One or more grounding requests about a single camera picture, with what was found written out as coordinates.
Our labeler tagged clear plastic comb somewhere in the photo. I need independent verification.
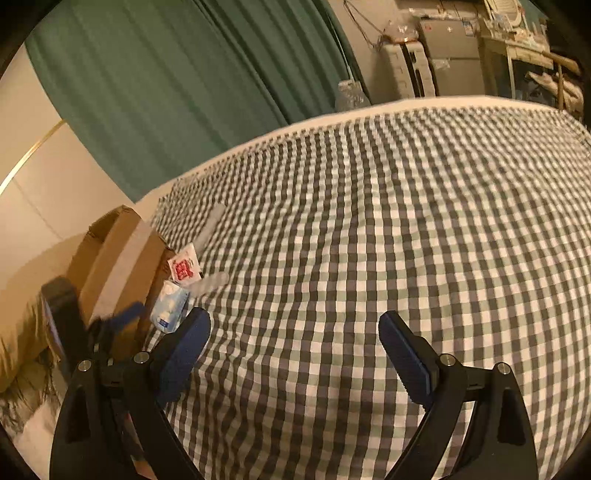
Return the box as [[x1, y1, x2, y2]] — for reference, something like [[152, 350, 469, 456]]
[[193, 204, 225, 253]]

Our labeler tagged grey mini fridge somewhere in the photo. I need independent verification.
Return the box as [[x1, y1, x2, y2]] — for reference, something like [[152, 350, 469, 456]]
[[419, 19, 486, 96]]

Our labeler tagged white red sachet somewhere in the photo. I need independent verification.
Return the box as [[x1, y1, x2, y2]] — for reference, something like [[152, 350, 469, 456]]
[[168, 243, 201, 286]]

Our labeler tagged blue cloud tissue pack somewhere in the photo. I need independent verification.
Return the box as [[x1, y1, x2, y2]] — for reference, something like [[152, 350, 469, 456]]
[[149, 280, 189, 334]]

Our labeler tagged green white checkered cloth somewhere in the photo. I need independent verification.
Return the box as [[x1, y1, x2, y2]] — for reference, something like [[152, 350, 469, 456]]
[[148, 105, 590, 479]]

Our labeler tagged white dressing table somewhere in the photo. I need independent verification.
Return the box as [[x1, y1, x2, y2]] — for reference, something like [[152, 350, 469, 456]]
[[478, 18, 581, 110]]

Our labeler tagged green curtain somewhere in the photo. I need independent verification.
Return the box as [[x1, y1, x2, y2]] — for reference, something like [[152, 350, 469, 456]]
[[26, 1, 362, 200]]

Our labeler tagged large clear water bottle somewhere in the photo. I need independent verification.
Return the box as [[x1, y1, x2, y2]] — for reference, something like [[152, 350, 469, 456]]
[[335, 80, 372, 112]]

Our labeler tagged white drawer cabinet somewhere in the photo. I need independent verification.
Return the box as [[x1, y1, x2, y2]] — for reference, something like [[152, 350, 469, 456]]
[[381, 41, 437, 100]]

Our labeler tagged brown cardboard box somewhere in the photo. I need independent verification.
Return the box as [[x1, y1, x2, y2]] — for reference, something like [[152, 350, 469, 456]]
[[1, 206, 174, 391]]

